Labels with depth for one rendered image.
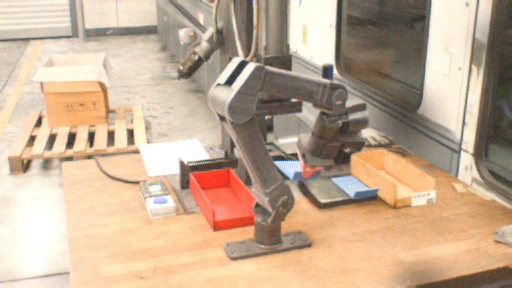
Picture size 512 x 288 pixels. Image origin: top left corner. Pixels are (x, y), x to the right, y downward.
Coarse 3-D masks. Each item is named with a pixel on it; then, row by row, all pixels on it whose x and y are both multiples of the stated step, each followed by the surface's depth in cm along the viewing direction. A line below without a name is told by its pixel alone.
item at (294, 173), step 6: (276, 162) 157; (282, 162) 157; (288, 162) 158; (294, 162) 158; (288, 168) 153; (294, 168) 153; (300, 168) 154; (288, 174) 148; (294, 174) 144; (300, 174) 144; (312, 174) 145; (318, 174) 146
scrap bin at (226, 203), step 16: (192, 176) 159; (208, 176) 163; (224, 176) 164; (192, 192) 160; (208, 192) 162; (224, 192) 162; (240, 192) 156; (208, 208) 143; (224, 208) 152; (240, 208) 152; (224, 224) 141; (240, 224) 142
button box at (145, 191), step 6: (96, 162) 184; (102, 168) 178; (108, 174) 174; (120, 180) 170; (126, 180) 169; (132, 180) 169; (138, 180) 168; (144, 180) 168; (150, 180) 164; (156, 180) 163; (162, 180) 163; (144, 186) 160; (150, 186) 159; (162, 186) 160; (144, 192) 156; (150, 192) 156; (156, 192) 156; (162, 192) 156; (168, 192) 156; (144, 198) 154
